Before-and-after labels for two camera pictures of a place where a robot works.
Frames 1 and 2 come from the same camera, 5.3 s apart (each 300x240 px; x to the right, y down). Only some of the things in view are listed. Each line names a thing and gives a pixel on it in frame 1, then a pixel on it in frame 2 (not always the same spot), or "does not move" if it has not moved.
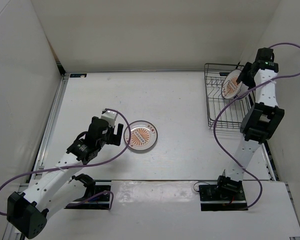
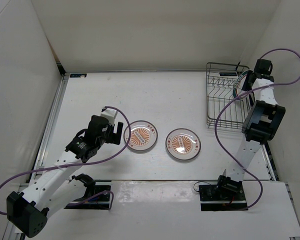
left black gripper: (115, 138) does not move
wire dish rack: (223, 113) does not move
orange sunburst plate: (230, 88) → (183, 144)
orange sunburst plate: (143, 135) does not move
